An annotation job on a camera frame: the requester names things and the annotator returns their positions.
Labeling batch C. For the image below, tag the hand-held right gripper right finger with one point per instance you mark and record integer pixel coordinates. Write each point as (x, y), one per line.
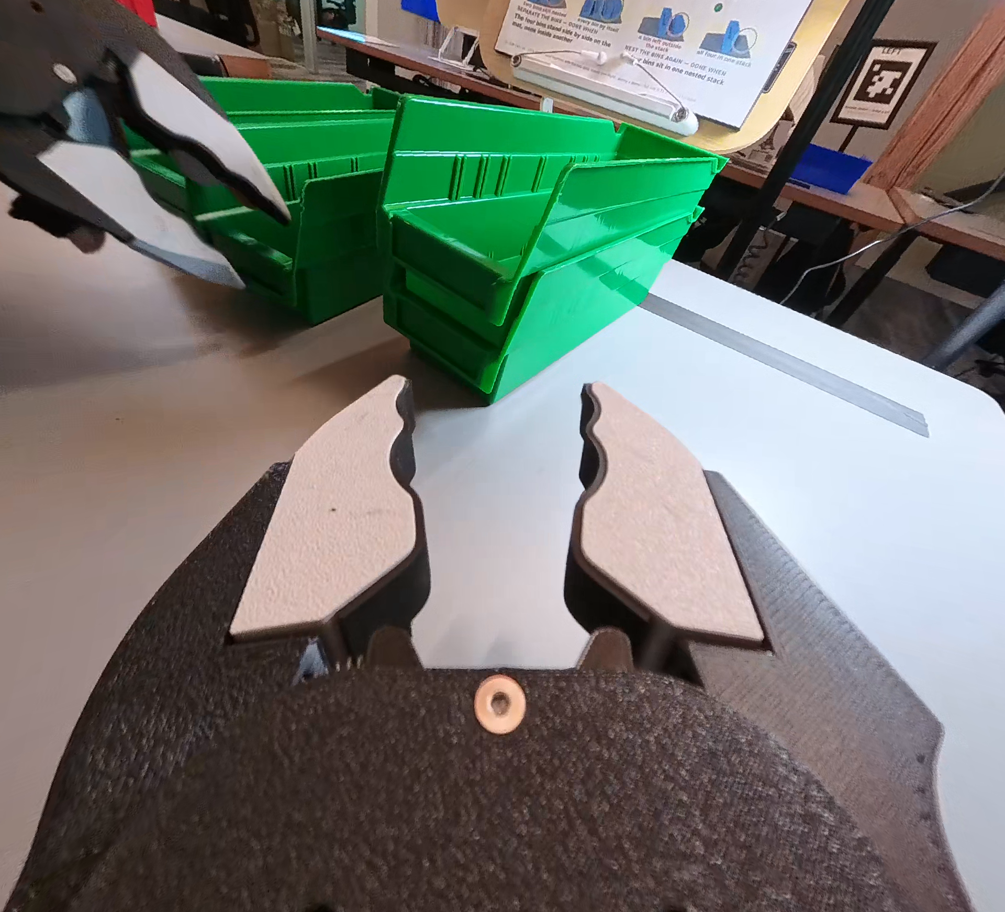
(659, 535)

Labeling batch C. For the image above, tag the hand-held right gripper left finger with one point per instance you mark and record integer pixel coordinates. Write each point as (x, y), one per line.
(330, 535)

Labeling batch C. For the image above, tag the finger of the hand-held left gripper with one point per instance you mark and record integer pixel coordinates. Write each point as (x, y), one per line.
(196, 123)
(125, 197)

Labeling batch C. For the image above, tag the white desk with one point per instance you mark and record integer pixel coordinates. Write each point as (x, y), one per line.
(118, 417)

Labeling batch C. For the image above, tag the grey tape strip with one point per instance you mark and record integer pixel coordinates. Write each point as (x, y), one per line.
(785, 366)

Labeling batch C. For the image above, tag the black tripod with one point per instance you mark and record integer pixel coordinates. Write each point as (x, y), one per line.
(777, 182)

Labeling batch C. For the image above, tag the framed marker sign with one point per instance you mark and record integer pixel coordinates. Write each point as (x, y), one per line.
(887, 79)

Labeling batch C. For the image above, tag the wooden frame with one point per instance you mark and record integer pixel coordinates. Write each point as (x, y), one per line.
(942, 103)

